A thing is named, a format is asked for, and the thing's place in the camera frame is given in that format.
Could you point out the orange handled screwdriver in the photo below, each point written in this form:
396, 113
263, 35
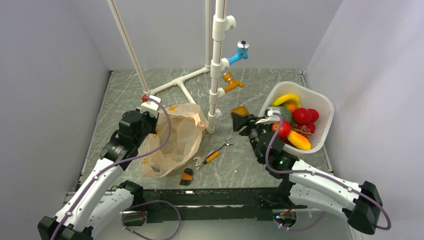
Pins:
209, 159

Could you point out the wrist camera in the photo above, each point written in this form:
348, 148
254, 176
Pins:
150, 106
271, 116

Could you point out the green fake melon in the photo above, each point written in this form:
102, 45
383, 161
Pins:
286, 114

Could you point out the fake orange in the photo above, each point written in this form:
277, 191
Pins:
290, 106

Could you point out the yellow fake fruit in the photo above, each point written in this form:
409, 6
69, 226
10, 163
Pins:
239, 111

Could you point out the silver combination wrench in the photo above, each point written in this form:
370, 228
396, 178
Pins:
228, 142

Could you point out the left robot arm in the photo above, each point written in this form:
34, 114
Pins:
88, 211

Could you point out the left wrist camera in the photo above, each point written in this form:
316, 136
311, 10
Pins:
150, 106

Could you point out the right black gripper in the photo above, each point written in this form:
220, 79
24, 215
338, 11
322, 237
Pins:
239, 122

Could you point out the yellow fake banana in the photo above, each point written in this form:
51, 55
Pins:
290, 97

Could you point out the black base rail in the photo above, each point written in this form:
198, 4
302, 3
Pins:
260, 203

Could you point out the white PVC pipe stand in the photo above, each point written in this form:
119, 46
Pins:
216, 25

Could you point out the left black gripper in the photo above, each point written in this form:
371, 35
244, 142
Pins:
154, 120

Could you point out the bright red fake apple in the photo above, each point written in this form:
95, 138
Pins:
282, 131

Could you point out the red fake tomato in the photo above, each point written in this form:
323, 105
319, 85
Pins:
314, 114

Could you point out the white plastic basket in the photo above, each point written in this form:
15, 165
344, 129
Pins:
309, 99

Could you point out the blue tap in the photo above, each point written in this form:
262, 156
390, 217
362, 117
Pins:
242, 48

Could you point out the orange plastic bag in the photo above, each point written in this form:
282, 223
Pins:
187, 125

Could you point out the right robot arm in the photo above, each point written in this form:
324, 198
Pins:
360, 205

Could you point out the orange tap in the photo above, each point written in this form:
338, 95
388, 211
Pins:
232, 83

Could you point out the black orange hex key set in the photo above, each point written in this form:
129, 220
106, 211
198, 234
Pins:
187, 177

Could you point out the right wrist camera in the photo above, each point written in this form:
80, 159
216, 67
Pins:
271, 116

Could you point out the yellow fake mango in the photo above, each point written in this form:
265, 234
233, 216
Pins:
299, 141

